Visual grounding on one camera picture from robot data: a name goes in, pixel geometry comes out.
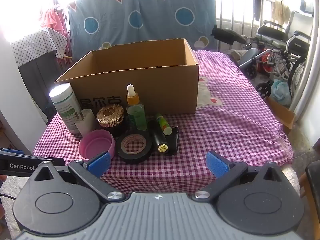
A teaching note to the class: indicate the white polka dot cloth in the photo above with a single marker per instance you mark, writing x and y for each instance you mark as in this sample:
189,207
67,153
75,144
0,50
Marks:
32,45

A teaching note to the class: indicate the black tape roll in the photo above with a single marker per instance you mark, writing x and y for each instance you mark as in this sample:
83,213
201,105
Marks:
135,159

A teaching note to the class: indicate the white charger plug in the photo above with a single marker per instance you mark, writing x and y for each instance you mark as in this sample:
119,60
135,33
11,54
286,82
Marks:
85,125

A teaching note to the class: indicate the metal railing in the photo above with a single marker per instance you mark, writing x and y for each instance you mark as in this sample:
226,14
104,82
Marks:
237,5

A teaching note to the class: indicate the yellow pole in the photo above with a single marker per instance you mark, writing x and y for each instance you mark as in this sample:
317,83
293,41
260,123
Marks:
68,57

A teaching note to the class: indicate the black cushion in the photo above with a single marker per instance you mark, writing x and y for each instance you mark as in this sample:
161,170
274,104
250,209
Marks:
227,33

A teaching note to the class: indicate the white bottle green label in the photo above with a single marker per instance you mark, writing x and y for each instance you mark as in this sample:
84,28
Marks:
63,105

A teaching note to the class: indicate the purple checked cloth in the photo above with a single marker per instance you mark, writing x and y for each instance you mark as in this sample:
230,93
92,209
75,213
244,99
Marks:
225,130

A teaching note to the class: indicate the brown cardboard box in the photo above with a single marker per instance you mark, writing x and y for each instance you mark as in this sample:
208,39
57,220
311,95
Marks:
282,115
162,90

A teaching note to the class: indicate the blue plastic bag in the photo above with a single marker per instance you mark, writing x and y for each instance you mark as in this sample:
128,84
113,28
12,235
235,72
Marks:
281,91

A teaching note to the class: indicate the green dropper bottle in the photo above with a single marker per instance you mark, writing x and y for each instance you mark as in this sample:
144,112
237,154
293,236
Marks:
136,115

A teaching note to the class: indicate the wooden chair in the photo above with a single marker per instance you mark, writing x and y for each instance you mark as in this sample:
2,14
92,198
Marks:
313,185

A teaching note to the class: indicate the black key pouch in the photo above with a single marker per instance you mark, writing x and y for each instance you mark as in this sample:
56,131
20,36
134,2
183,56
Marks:
173,142

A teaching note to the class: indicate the blue patterned bedsheet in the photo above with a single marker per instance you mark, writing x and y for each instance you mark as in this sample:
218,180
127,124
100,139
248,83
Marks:
150,10

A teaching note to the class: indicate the dark grey cloth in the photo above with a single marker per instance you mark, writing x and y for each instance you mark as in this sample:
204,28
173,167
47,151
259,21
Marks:
37,80

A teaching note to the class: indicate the grey stroller seat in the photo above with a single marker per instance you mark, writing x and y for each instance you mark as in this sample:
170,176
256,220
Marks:
247,55

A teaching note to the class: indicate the black cylinder gold tip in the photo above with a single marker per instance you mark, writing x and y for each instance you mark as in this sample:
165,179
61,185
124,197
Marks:
157,137

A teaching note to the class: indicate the black wheelchair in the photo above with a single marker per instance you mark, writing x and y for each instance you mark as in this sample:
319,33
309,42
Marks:
271,31

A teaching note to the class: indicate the green lip balm tube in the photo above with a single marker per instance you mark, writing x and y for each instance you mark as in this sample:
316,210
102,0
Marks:
162,122

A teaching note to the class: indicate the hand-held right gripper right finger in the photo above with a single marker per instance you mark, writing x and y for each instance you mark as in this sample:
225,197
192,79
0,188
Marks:
216,165

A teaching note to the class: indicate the flat brown cardboard box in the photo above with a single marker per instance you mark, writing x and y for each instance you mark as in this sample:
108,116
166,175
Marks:
282,115

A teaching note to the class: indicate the beige towel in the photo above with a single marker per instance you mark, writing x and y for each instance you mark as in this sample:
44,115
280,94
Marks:
281,12

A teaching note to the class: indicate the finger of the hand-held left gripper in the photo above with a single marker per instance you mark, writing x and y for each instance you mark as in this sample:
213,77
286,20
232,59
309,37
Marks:
58,162

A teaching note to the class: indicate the pink hanging clothes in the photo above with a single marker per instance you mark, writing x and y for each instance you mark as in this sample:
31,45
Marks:
53,20

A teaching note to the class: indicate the pink silicone bowl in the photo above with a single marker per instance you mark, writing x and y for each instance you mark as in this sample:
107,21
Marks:
100,140

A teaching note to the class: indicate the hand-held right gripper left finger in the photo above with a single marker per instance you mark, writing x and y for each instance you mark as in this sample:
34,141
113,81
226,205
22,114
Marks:
100,163

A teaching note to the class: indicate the dark jar gold lid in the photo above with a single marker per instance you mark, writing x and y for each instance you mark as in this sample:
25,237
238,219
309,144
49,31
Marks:
110,115

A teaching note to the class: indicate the white cabinet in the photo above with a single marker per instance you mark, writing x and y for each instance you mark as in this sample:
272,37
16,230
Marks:
15,105

